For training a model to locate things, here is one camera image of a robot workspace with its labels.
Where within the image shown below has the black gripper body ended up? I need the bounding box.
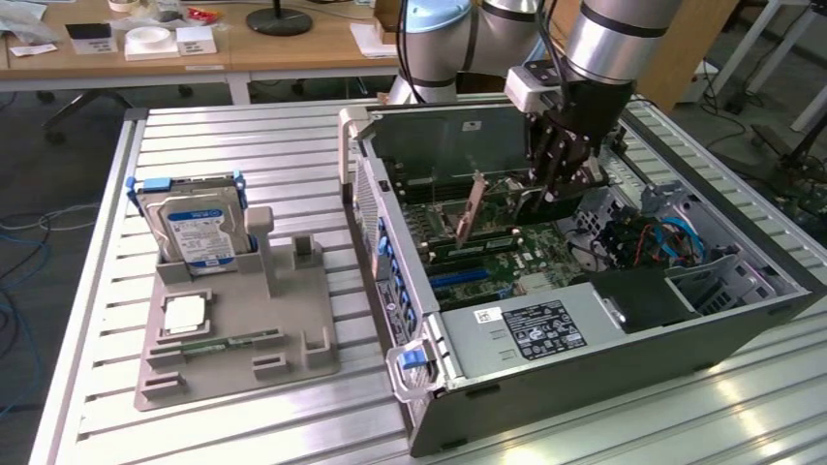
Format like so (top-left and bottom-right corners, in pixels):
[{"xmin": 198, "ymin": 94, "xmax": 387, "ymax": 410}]
[{"xmin": 543, "ymin": 78, "xmax": 639, "ymax": 146}]

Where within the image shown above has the graphics card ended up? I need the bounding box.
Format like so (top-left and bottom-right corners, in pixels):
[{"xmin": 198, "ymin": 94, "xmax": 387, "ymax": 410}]
[{"xmin": 455, "ymin": 170, "xmax": 587, "ymax": 251}]

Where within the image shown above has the tall metal disk bay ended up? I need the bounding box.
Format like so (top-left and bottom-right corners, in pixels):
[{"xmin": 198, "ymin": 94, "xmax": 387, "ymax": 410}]
[{"xmin": 567, "ymin": 139, "xmax": 651, "ymax": 234}]

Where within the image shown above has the wooden cabinet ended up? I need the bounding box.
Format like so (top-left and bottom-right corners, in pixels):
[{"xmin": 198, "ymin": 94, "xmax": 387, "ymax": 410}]
[{"xmin": 542, "ymin": 0, "xmax": 742, "ymax": 111}]

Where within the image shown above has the CPU socket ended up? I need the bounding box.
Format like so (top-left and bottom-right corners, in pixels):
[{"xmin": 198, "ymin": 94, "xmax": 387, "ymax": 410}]
[{"xmin": 435, "ymin": 199, "xmax": 468, "ymax": 239}]

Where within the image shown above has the silver chipset heatsink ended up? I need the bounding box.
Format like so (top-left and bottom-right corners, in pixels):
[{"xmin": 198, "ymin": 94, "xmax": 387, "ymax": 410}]
[{"xmin": 514, "ymin": 274, "xmax": 551, "ymax": 295}]

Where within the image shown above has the blue expansion slot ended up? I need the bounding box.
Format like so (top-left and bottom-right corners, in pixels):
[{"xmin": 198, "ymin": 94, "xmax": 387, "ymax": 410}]
[{"xmin": 431, "ymin": 267, "xmax": 491, "ymax": 288}]

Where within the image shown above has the low metal disk bay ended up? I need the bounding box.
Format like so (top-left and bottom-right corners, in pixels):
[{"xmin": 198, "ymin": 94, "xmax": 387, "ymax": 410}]
[{"xmin": 663, "ymin": 254, "xmax": 780, "ymax": 317}]

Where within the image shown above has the white paper stack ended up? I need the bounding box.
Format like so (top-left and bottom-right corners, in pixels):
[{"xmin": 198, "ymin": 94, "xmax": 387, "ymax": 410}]
[{"xmin": 351, "ymin": 21, "xmax": 402, "ymax": 60}]

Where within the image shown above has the grey power supply unit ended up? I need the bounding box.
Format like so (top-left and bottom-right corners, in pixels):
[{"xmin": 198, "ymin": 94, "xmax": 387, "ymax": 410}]
[{"xmin": 423, "ymin": 282, "xmax": 647, "ymax": 380}]

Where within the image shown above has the black open PC case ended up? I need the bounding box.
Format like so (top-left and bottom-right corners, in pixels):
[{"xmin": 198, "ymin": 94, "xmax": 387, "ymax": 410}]
[{"xmin": 339, "ymin": 86, "xmax": 827, "ymax": 459}]

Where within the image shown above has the black round lamp base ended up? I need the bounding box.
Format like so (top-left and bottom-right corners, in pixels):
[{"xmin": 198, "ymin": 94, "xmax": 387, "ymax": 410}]
[{"xmin": 244, "ymin": 0, "xmax": 316, "ymax": 36}]

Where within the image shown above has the hard disk in blue caddy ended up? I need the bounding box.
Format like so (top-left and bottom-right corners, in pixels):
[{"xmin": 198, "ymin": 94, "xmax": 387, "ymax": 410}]
[{"xmin": 126, "ymin": 170, "xmax": 252, "ymax": 278}]

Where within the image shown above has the small white box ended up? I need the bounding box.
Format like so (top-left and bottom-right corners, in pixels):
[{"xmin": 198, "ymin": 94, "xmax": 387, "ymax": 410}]
[{"xmin": 175, "ymin": 26, "xmax": 219, "ymax": 57}]

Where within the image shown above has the white flat box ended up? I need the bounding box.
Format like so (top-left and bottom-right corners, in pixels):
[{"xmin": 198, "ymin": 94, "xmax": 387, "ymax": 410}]
[{"xmin": 123, "ymin": 36, "xmax": 183, "ymax": 63}]

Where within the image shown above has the green RAM stick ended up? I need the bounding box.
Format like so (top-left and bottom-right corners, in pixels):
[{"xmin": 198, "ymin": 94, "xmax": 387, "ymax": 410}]
[{"xmin": 154, "ymin": 333, "xmax": 280, "ymax": 354}]

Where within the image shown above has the grey parts rack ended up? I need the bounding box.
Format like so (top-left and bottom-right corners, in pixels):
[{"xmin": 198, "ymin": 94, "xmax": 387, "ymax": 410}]
[{"xmin": 132, "ymin": 205, "xmax": 343, "ymax": 414}]

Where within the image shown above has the white tape roll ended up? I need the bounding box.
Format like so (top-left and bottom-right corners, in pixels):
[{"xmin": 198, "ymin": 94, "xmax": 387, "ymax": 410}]
[{"xmin": 126, "ymin": 26, "xmax": 171, "ymax": 48}]

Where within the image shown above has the silver CPU chip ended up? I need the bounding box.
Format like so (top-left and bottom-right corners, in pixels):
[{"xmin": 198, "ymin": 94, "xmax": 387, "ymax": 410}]
[{"xmin": 160, "ymin": 296, "xmax": 208, "ymax": 336}]

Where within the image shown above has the black chair base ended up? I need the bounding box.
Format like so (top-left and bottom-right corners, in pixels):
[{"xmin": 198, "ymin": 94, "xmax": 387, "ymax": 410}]
[{"xmin": 39, "ymin": 85, "xmax": 135, "ymax": 144}]

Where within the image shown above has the white box black top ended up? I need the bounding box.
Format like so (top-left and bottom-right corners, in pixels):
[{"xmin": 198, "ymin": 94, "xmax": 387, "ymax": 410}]
[{"xmin": 63, "ymin": 22, "xmax": 119, "ymax": 55}]

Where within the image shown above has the clear plastic bag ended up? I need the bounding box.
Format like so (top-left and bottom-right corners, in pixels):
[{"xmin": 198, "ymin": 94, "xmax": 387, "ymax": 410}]
[{"xmin": 0, "ymin": 0, "xmax": 62, "ymax": 46}]

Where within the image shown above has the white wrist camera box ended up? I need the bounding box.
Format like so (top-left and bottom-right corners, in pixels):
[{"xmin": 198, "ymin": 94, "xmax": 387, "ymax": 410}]
[{"xmin": 506, "ymin": 61, "xmax": 571, "ymax": 112}]

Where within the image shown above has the black wire bundle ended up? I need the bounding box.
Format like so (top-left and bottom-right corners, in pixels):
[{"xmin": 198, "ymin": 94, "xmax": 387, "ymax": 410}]
[{"xmin": 594, "ymin": 217, "xmax": 654, "ymax": 270}]

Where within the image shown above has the blue wire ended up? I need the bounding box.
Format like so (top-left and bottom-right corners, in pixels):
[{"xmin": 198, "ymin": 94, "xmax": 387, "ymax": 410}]
[{"xmin": 650, "ymin": 216, "xmax": 707, "ymax": 266}]

